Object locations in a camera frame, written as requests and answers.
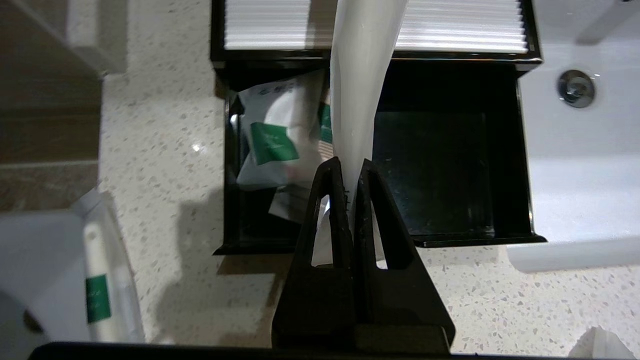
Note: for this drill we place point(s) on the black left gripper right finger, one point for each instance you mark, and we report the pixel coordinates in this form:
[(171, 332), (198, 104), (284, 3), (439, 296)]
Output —
[(400, 300)]

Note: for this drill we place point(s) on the long slim toothbrush packet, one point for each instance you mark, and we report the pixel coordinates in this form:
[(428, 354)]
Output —
[(107, 260)]

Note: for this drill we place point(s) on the white bathtub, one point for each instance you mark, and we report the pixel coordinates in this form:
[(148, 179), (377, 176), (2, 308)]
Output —
[(45, 270)]

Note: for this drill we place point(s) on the chrome sink drain stopper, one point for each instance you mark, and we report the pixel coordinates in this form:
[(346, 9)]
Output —
[(576, 88)]

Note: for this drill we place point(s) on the black glossy box drawer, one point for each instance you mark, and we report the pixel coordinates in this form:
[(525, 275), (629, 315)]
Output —
[(440, 165)]

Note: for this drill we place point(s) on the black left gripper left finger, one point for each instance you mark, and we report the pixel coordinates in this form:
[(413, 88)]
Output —
[(320, 300)]

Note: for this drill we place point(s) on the white ceramic sink basin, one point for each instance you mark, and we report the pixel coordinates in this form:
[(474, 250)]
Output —
[(580, 175)]

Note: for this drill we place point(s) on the wide toothbrush packet green label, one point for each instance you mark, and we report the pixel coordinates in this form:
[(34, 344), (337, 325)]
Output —
[(362, 75)]

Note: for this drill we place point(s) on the small square green-label packet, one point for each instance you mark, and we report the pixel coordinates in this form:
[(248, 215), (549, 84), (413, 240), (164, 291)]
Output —
[(275, 135)]

